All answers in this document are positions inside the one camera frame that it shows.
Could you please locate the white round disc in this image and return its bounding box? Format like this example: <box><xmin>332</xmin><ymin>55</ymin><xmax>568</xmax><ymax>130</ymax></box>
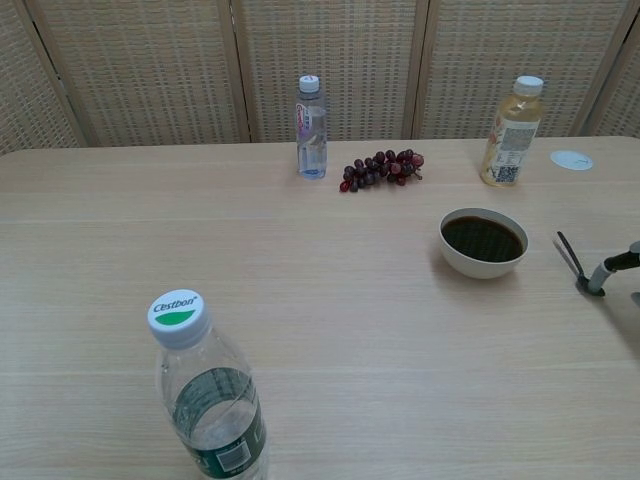
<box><xmin>549</xmin><ymin>149</ymin><xmax>594</xmax><ymax>171</ymax></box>

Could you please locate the yellow tea bottle white cap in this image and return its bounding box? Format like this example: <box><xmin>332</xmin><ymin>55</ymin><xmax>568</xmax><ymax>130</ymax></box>
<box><xmin>479</xmin><ymin>74</ymin><xmax>545</xmax><ymax>189</ymax></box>

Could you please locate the clear water bottle green label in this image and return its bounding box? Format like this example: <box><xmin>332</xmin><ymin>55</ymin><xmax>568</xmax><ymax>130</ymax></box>
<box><xmin>147</xmin><ymin>288</ymin><xmax>269</xmax><ymax>480</ymax></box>

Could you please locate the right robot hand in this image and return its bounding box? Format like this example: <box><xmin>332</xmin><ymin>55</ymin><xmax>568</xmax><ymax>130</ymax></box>
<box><xmin>587</xmin><ymin>239</ymin><xmax>640</xmax><ymax>307</ymax></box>

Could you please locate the bunch of red grapes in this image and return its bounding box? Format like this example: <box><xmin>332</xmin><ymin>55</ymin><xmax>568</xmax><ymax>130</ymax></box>
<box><xmin>339</xmin><ymin>148</ymin><xmax>426</xmax><ymax>194</ymax></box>

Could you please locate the woven bamboo folding screen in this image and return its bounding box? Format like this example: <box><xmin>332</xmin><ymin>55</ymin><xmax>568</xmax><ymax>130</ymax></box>
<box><xmin>0</xmin><ymin>0</ymin><xmax>640</xmax><ymax>156</ymax></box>

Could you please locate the clear water bottle pink label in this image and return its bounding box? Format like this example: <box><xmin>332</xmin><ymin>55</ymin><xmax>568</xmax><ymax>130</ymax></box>
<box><xmin>295</xmin><ymin>74</ymin><xmax>330</xmax><ymax>181</ymax></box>

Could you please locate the white bowl of coffee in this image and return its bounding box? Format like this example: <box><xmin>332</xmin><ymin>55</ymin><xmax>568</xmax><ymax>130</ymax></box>
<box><xmin>438</xmin><ymin>206</ymin><xmax>530</xmax><ymax>280</ymax></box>

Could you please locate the black spoon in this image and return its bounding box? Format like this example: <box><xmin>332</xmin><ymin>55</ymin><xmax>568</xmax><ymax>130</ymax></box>
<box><xmin>553</xmin><ymin>230</ymin><xmax>607</xmax><ymax>297</ymax></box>

